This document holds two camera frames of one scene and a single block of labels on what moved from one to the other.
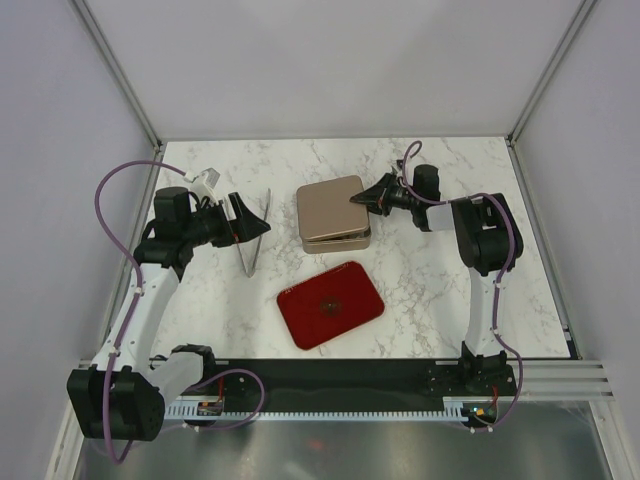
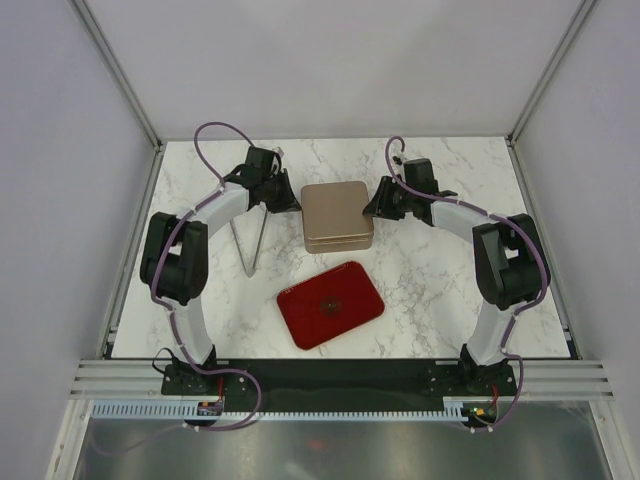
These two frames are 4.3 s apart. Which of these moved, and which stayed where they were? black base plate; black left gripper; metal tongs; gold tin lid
Moved: black left gripper
Stayed: black base plate; metal tongs; gold tin lid
